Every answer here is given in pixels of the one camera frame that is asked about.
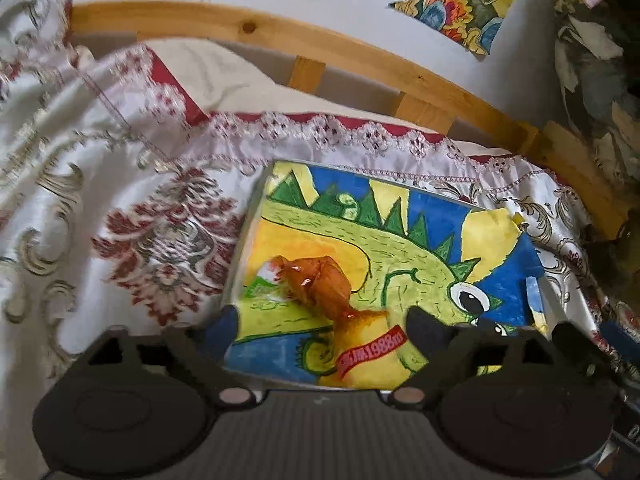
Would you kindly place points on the orange candy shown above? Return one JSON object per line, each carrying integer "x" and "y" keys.
{"x": 320, "y": 282}

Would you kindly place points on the patterned white red bedspread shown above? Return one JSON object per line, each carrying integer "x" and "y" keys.
{"x": 100, "y": 185}

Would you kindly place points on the metal tray with dragon drawing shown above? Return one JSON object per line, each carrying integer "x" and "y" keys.
{"x": 350, "y": 240}

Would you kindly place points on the colourful wall drawing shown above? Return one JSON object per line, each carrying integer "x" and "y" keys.
{"x": 460, "y": 5}

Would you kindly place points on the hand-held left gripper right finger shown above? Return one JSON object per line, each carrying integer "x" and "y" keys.
{"x": 419, "y": 330}

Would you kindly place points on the green white snack packet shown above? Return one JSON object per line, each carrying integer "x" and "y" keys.
{"x": 264, "y": 280}

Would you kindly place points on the cream pillow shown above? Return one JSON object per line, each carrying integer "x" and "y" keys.
{"x": 235, "y": 80}

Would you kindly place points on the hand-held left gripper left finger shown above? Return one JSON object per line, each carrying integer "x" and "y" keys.
{"x": 226, "y": 329}

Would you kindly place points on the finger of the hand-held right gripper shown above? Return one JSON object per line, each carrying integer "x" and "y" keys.
{"x": 575, "y": 345}

